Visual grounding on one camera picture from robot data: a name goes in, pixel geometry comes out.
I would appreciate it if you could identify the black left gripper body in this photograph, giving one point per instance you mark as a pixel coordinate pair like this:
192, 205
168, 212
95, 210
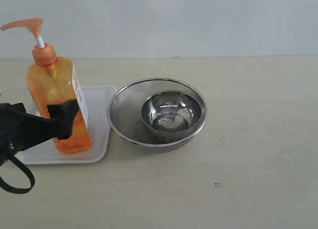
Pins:
12, 138

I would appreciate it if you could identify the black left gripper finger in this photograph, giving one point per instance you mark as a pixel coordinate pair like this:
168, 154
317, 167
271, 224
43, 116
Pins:
34, 130

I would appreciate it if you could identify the orange pump soap bottle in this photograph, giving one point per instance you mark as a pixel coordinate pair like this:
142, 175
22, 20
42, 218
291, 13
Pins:
54, 80

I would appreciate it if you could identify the small stainless steel bowl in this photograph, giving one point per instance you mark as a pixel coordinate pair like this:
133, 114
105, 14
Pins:
171, 114

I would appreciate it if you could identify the white rectangular plastic tray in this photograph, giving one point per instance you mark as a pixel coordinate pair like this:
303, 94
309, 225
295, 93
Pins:
97, 99

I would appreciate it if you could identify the steel mesh strainer basket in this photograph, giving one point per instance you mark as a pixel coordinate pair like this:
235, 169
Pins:
124, 113

